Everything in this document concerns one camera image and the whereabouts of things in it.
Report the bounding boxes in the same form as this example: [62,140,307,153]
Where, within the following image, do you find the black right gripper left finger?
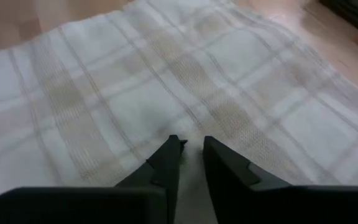
[0,134,188,224]

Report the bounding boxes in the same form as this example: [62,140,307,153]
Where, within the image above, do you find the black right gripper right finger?
[202,136,358,224]

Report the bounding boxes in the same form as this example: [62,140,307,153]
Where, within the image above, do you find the white towel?
[0,0,358,224]

